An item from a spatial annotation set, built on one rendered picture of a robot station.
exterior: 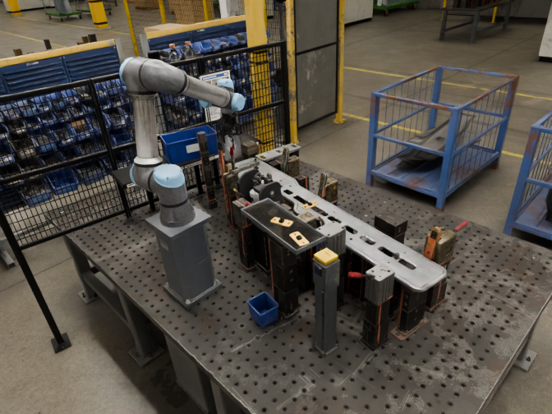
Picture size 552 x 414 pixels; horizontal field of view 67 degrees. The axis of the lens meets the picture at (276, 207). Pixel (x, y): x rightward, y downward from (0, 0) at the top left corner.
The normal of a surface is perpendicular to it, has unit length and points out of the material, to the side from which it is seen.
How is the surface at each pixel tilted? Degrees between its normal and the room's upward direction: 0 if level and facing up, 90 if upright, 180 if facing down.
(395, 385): 0
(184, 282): 91
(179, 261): 90
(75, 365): 0
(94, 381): 0
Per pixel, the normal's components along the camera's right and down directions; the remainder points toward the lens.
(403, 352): -0.06, -0.85
